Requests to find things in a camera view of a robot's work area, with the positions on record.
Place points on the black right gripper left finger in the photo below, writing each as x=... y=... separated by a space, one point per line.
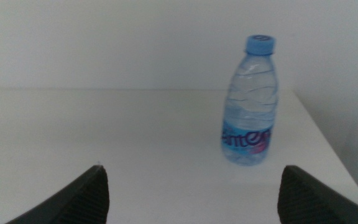
x=79 y=202

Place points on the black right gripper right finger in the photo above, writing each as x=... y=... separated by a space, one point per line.
x=306 y=202

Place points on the clear water bottle blue cap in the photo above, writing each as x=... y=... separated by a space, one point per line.
x=250 y=109

